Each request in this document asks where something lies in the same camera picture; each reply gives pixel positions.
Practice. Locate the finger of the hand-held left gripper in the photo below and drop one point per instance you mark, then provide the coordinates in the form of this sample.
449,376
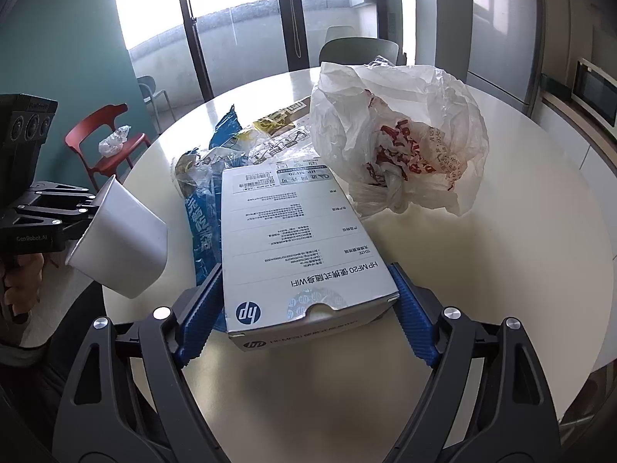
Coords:
58,219
62,192

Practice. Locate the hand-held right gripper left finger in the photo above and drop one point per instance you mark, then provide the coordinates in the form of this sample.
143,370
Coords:
202,318

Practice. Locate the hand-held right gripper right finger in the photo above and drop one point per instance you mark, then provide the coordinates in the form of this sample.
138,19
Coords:
414,318

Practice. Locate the white paper cup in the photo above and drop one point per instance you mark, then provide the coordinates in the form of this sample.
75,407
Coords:
120,241

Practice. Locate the white cardboard box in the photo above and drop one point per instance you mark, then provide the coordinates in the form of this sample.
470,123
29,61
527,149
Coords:
299,251

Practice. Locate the person's left hand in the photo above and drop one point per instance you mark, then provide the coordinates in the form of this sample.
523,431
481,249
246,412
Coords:
21,284

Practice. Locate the red chair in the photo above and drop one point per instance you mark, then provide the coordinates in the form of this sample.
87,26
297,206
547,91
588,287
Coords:
86,128

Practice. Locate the crumpled clear plastic bag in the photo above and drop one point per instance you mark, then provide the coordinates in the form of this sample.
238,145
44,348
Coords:
114,141

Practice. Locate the blue printed plastic bag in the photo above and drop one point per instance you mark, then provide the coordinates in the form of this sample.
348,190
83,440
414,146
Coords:
205,231

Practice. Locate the grey-green chair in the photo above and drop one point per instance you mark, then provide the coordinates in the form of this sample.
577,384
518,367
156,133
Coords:
150,89

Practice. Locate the clear wrappers pile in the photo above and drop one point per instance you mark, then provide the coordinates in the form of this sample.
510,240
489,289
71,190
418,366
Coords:
279,137

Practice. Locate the white red-printed plastic bag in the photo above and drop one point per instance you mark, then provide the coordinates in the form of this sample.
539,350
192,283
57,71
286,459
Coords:
409,111

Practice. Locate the kitchen counter cabinet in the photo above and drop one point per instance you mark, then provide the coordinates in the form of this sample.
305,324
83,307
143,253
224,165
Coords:
578,130

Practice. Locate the dark green chair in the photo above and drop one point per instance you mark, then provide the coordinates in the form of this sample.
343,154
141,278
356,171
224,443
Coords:
356,50

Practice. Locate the white microwave oven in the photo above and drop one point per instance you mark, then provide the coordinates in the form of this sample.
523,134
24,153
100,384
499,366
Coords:
595,89

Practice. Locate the pale green chair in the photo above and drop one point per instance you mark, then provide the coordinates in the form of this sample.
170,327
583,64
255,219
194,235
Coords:
340,33

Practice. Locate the silver refrigerator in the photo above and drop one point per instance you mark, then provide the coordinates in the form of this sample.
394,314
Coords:
503,33

